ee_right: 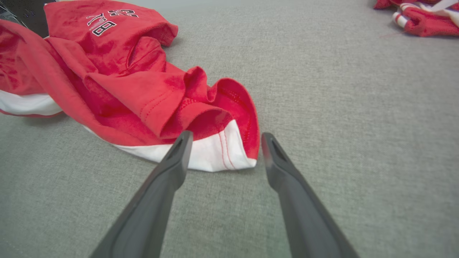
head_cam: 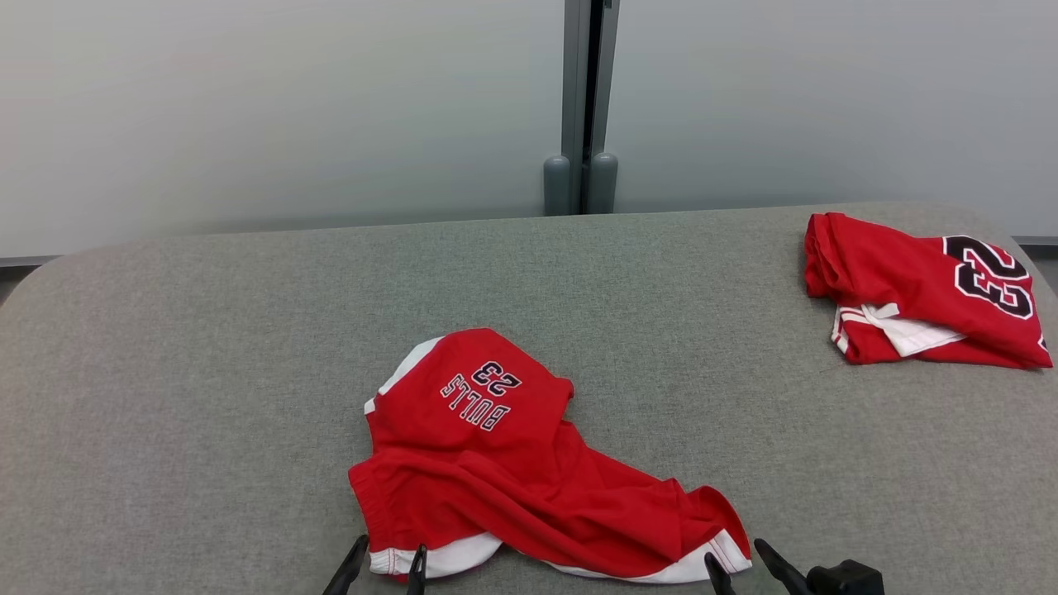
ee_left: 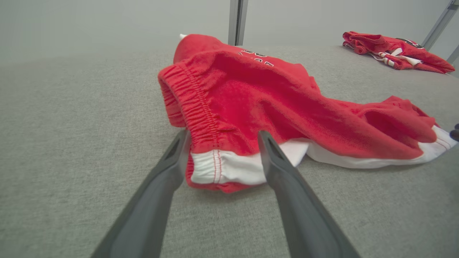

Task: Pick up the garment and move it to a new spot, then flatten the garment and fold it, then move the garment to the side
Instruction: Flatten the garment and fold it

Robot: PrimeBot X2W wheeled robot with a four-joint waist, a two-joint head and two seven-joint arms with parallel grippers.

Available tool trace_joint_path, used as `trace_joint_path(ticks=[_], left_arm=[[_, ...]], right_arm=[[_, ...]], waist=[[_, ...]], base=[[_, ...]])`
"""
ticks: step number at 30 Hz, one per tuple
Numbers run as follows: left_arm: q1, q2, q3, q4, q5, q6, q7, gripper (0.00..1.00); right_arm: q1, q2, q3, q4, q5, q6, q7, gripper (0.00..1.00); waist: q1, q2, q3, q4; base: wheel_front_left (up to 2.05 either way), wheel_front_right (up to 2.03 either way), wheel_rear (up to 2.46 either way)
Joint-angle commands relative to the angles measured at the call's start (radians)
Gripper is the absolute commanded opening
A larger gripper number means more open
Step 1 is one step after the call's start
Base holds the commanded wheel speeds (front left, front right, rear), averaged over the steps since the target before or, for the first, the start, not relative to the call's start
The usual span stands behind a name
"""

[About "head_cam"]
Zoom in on grey fabric sofa cushion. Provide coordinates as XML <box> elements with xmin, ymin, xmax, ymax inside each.
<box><xmin>0</xmin><ymin>202</ymin><xmax>1058</xmax><ymax>595</ymax></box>

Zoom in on red basketball jersey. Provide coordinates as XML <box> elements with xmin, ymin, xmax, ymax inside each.
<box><xmin>803</xmin><ymin>212</ymin><xmax>1054</xmax><ymax>370</ymax></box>

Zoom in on grey cylinder post foot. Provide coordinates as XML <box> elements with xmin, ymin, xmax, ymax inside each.
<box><xmin>588</xmin><ymin>152</ymin><xmax>619</xmax><ymax>215</ymax></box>
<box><xmin>543</xmin><ymin>155</ymin><xmax>572</xmax><ymax>217</ymax></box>

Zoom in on red basketball shorts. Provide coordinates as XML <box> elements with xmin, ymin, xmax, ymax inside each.
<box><xmin>347</xmin><ymin>327</ymin><xmax>753</xmax><ymax>584</ymax></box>

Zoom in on grey vertical partition post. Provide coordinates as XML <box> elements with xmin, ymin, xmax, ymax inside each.
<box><xmin>562</xmin><ymin>0</ymin><xmax>621</xmax><ymax>216</ymax></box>

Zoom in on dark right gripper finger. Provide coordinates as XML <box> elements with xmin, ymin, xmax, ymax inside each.
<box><xmin>754</xmin><ymin>539</ymin><xmax>815</xmax><ymax>595</ymax></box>
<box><xmin>704</xmin><ymin>552</ymin><xmax>736</xmax><ymax>595</ymax></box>

